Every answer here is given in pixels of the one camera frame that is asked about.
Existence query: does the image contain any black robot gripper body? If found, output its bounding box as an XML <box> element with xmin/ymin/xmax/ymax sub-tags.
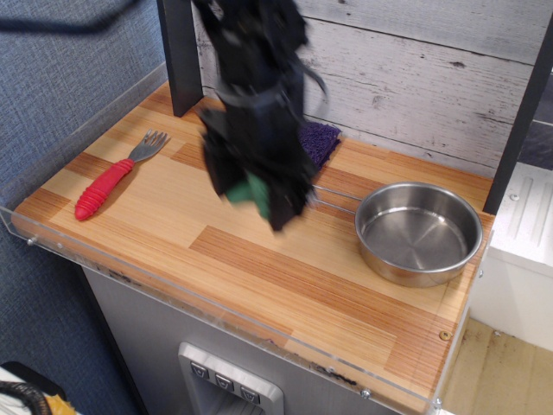
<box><xmin>200</xmin><ymin>73</ymin><xmax>317</xmax><ymax>181</ymax></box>

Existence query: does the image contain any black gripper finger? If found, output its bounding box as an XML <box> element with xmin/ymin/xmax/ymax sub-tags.
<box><xmin>269</xmin><ymin>175</ymin><xmax>312</xmax><ymax>232</ymax></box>
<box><xmin>203</xmin><ymin>142</ymin><xmax>246</xmax><ymax>196</ymax></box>

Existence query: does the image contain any green toy broccoli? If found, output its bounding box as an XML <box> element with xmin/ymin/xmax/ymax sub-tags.
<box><xmin>226</xmin><ymin>172</ymin><xmax>270</xmax><ymax>220</ymax></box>

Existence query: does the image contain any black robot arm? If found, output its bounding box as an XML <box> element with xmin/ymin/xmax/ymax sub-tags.
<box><xmin>194</xmin><ymin>1</ymin><xmax>318</xmax><ymax>232</ymax></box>

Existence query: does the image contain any purple folded towel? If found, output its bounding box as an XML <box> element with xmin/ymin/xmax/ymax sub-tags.
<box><xmin>299</xmin><ymin>122</ymin><xmax>341</xmax><ymax>170</ymax></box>

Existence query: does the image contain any stainless steel pan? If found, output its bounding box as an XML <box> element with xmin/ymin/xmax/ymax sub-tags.
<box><xmin>309</xmin><ymin>182</ymin><xmax>484</xmax><ymax>288</ymax></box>

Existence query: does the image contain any grey cabinet front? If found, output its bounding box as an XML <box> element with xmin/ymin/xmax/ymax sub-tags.
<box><xmin>85</xmin><ymin>271</ymin><xmax>391</xmax><ymax>414</ymax></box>

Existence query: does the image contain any silver dispenser panel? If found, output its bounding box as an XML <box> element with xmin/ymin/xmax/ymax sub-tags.
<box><xmin>178</xmin><ymin>342</ymin><xmax>285</xmax><ymax>414</ymax></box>

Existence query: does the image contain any clear acrylic table guard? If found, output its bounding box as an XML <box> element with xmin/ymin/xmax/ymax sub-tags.
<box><xmin>2</xmin><ymin>65</ymin><xmax>491</xmax><ymax>414</ymax></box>

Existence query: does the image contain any white ridged appliance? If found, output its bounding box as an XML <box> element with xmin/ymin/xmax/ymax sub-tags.
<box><xmin>470</xmin><ymin>163</ymin><xmax>552</xmax><ymax>350</ymax></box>

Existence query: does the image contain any red handled fork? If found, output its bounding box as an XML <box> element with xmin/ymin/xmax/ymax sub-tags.
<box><xmin>74</xmin><ymin>130</ymin><xmax>169</xmax><ymax>221</ymax></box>

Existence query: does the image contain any black left vertical post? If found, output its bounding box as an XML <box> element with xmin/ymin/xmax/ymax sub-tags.
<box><xmin>156</xmin><ymin>0</ymin><xmax>204</xmax><ymax>117</ymax></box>

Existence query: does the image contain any black vertical post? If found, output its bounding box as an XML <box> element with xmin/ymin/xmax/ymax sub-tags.
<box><xmin>156</xmin><ymin>0</ymin><xmax>204</xmax><ymax>117</ymax></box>
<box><xmin>483</xmin><ymin>17</ymin><xmax>552</xmax><ymax>215</ymax></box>

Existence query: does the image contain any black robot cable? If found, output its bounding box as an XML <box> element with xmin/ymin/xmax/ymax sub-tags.
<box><xmin>0</xmin><ymin>0</ymin><xmax>139</xmax><ymax>35</ymax></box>

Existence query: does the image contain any black right vertical post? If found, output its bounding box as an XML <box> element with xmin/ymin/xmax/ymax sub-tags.
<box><xmin>483</xmin><ymin>17</ymin><xmax>552</xmax><ymax>215</ymax></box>

